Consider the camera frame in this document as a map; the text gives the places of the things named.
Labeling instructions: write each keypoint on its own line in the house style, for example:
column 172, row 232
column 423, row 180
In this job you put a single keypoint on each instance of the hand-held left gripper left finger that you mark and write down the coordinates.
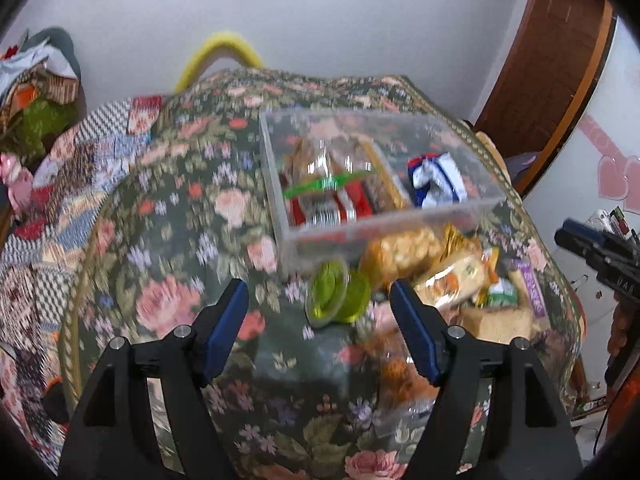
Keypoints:
column 226, row 332

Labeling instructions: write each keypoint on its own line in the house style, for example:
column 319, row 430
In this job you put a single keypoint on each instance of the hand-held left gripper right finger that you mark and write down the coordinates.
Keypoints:
column 416, row 336

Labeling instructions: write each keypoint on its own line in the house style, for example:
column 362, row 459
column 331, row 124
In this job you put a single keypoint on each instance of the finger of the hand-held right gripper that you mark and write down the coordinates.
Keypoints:
column 582, row 227
column 575, row 246

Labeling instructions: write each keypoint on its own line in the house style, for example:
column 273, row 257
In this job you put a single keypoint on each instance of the green jelly cup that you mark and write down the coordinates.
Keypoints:
column 359, row 296
column 327, row 292

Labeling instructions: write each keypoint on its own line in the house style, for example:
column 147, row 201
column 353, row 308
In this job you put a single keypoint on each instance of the clear plastic storage box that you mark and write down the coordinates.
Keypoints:
column 300, row 240

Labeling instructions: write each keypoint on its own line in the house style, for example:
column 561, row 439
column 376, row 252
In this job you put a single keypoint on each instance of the clear bag of orange snacks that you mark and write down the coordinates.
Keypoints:
column 400, row 365

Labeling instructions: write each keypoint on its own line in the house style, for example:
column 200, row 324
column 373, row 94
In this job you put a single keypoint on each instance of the clear bag of brown snacks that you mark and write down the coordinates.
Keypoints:
column 320, row 160

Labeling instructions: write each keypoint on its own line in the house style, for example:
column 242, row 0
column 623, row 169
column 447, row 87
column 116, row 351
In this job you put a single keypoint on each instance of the purple snack packet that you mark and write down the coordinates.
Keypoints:
column 531, row 287

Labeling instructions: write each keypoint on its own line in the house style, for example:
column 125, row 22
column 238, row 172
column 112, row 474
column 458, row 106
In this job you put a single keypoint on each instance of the orange and white snack packet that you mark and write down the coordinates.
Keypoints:
column 455, row 280

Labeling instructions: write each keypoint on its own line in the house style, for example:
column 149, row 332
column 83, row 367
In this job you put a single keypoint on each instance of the bag of round crackers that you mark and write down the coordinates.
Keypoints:
column 402, row 255

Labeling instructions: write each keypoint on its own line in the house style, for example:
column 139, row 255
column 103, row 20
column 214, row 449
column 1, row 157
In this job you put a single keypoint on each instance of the beige wafer packet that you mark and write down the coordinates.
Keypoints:
column 497, row 322

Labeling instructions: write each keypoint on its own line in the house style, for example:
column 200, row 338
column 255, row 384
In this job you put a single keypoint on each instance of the green snack packet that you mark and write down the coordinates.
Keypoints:
column 500, row 294

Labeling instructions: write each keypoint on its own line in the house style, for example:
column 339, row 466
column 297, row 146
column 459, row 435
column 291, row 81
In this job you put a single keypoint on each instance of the yellow snack packet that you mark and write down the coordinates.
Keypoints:
column 460, row 245

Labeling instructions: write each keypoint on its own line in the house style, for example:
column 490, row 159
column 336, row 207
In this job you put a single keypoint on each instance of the white refrigerator with pink hearts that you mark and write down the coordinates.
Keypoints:
column 580, row 125

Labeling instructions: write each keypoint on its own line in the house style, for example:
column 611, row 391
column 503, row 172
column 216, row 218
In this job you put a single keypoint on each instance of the floral tablecloth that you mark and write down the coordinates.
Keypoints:
column 200, row 220

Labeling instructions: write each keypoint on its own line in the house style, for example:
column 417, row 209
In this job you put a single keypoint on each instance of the red snack packet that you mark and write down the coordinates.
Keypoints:
column 345, row 205

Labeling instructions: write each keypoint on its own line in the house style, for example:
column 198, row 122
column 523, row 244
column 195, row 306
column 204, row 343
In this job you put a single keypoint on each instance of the blue and white snack packet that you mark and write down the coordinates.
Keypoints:
column 437, row 177

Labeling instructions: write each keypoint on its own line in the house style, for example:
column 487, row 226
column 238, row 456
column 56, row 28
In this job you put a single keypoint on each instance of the tan cracker packet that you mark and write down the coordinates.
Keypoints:
column 385, row 180

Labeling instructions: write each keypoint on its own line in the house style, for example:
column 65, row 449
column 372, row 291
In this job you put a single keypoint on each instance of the brown wooden door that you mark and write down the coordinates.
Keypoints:
column 550, row 60

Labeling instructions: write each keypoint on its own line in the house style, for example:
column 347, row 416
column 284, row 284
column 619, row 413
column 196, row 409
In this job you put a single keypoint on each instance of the patchwork quilt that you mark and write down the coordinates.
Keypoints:
column 55, row 200

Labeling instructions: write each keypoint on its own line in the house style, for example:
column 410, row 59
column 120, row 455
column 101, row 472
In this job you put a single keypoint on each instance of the pile of clothes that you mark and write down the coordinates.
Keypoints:
column 35, row 95

